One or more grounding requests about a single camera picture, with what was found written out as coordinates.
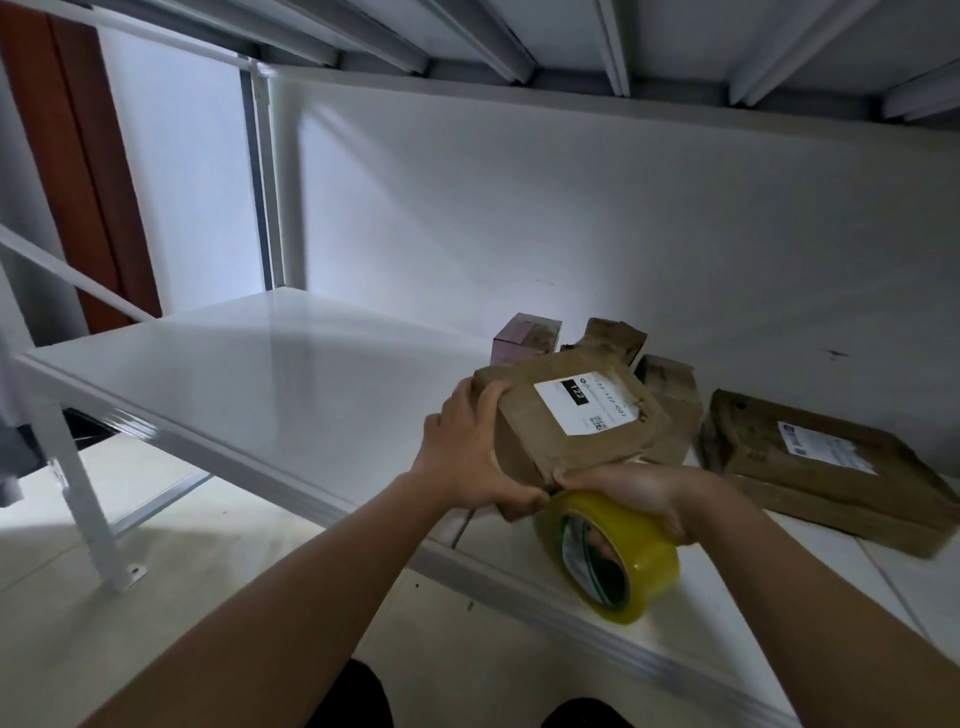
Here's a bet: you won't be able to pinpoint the yellow tape roll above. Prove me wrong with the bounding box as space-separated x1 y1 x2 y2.
535 489 683 626

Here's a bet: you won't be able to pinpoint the perforated white metal rack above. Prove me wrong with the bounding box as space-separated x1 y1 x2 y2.
0 225 212 594

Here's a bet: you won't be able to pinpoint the person's right forearm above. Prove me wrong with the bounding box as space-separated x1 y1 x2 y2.
690 487 960 728

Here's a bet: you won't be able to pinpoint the long cardboard box white label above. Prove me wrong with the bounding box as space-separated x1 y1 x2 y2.
472 348 675 497

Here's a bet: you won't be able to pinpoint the white metal shelf rack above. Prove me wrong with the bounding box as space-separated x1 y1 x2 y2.
0 0 960 728

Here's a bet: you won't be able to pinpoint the red-brown door frame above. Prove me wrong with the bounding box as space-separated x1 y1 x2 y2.
0 0 164 336

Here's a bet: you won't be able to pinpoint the person's left hand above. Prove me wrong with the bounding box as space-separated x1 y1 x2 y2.
408 378 552 524

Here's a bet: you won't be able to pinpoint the pink carton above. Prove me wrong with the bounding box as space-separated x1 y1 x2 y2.
490 312 564 368

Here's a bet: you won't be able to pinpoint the person's left forearm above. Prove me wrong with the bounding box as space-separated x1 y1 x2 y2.
82 472 452 728

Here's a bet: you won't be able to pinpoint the corrugated cardboard box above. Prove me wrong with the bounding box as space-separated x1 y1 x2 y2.
567 316 651 374

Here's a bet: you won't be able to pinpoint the person's black trousers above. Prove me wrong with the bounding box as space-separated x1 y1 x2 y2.
304 657 636 728

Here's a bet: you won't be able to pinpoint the person's right hand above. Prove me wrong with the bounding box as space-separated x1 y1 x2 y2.
552 462 740 548

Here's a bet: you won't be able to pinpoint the small cardboard box red label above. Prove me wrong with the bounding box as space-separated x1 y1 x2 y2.
637 354 707 467

